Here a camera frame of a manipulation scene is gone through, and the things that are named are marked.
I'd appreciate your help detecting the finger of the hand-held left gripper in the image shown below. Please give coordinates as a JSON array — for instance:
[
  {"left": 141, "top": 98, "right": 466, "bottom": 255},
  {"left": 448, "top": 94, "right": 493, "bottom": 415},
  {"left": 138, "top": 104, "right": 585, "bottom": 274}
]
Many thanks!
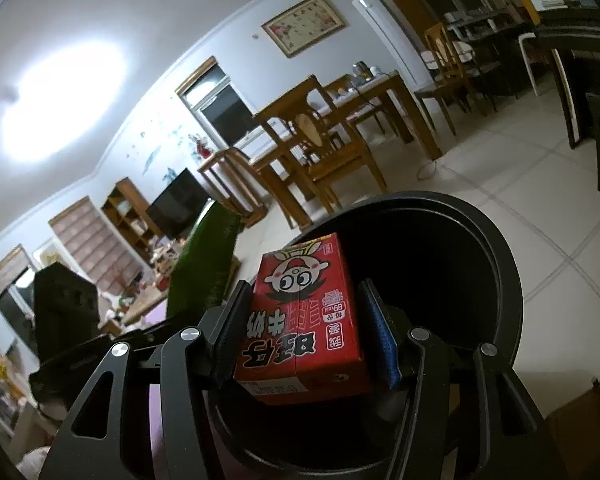
[{"left": 100, "top": 316, "right": 182, "bottom": 350}]

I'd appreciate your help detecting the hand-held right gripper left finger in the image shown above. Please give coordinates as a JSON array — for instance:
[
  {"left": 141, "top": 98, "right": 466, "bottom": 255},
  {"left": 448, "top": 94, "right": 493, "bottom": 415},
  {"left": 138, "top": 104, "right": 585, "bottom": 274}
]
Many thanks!
[{"left": 37, "top": 280, "right": 253, "bottom": 480}]

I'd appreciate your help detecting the white plastic chair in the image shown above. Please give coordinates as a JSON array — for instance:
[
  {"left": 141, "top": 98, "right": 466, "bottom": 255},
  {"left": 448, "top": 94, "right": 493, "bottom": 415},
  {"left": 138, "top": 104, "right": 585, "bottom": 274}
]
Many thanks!
[{"left": 517, "top": 32, "right": 551, "bottom": 98}]

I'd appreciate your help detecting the black flat television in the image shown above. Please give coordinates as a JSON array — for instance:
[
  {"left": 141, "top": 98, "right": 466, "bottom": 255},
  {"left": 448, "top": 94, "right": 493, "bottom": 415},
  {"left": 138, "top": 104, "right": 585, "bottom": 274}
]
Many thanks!
[{"left": 145, "top": 168, "right": 211, "bottom": 240}]

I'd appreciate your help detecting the dark dining chair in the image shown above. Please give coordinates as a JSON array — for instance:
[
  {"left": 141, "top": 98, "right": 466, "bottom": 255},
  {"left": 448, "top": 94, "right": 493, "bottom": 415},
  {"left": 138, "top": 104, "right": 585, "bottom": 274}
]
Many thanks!
[{"left": 550, "top": 25, "right": 600, "bottom": 194}]

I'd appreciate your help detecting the red milk carton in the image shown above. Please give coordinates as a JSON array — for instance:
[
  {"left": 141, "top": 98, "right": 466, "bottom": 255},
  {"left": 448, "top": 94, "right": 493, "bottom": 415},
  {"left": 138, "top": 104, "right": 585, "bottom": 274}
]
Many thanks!
[{"left": 234, "top": 232, "right": 373, "bottom": 407}]

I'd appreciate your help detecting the framed wall picture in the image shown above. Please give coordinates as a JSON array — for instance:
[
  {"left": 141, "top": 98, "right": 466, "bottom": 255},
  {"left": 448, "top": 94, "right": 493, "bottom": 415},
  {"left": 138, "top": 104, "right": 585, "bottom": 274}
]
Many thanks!
[{"left": 261, "top": 0, "right": 347, "bottom": 58}]

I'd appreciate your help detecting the striped roller blind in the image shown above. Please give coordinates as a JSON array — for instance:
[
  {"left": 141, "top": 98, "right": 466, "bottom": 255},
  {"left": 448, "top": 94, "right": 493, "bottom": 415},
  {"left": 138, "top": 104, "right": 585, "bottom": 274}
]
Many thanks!
[{"left": 48, "top": 196, "right": 146, "bottom": 295}]

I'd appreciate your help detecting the wooden bookshelf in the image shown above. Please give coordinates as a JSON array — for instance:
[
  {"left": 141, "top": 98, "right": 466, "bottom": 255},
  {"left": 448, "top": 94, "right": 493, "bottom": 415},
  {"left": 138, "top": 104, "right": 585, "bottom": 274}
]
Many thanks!
[{"left": 101, "top": 177, "right": 157, "bottom": 263}]

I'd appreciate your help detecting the wooden plant stand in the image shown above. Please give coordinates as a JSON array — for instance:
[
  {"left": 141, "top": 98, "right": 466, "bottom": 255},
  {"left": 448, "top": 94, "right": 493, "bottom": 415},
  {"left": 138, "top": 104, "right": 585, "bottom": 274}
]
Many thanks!
[{"left": 197, "top": 148, "right": 268, "bottom": 228}]

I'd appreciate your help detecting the ceiling light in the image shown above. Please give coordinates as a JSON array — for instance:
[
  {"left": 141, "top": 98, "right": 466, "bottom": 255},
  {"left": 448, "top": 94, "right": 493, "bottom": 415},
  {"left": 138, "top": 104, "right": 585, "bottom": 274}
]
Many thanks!
[{"left": 0, "top": 40, "right": 131, "bottom": 162}]

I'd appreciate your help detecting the black round bin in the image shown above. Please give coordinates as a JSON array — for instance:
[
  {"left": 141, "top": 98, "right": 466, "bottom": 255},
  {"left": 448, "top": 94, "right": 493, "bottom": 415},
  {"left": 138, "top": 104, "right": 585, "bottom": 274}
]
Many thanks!
[{"left": 207, "top": 191, "right": 523, "bottom": 480}]

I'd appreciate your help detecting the wooden framed window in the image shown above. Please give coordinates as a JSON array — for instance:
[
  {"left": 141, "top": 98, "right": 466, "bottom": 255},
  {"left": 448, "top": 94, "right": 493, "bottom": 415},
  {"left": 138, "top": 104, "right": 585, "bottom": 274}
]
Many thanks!
[{"left": 175, "top": 56, "right": 257, "bottom": 148}]

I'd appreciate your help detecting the dark green wrapper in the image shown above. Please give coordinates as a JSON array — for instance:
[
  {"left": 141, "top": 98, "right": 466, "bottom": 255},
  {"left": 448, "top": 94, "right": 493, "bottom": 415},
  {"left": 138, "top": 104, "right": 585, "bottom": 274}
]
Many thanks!
[{"left": 166, "top": 200, "right": 244, "bottom": 322}]

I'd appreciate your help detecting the wooden dining table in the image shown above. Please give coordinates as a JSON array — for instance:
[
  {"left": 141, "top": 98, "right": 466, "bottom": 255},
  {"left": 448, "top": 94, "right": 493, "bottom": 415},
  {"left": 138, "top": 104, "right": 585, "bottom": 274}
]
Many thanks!
[{"left": 242, "top": 71, "right": 443, "bottom": 211}]

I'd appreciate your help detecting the wooden coffee table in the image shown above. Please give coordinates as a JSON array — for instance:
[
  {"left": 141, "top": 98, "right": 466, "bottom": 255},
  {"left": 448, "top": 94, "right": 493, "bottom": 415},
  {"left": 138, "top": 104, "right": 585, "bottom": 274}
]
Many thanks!
[{"left": 100, "top": 280, "right": 173, "bottom": 336}]

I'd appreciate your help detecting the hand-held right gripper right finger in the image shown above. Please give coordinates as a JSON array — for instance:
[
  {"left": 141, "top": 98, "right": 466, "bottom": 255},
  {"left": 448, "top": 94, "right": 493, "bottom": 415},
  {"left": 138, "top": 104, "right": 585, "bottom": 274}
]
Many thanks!
[{"left": 357, "top": 277, "right": 568, "bottom": 480}]

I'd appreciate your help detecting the white standing air conditioner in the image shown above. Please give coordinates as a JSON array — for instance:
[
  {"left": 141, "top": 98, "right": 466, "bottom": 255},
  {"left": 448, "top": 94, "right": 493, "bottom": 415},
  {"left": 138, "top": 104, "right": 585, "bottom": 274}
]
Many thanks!
[{"left": 351, "top": 0, "right": 433, "bottom": 92}]

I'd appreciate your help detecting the wooden dining chair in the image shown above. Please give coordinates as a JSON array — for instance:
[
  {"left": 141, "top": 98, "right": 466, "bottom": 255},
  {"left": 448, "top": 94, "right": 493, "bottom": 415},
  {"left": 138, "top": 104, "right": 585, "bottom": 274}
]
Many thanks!
[
  {"left": 414, "top": 23, "right": 487, "bottom": 136},
  {"left": 252, "top": 76, "right": 388, "bottom": 229}
]

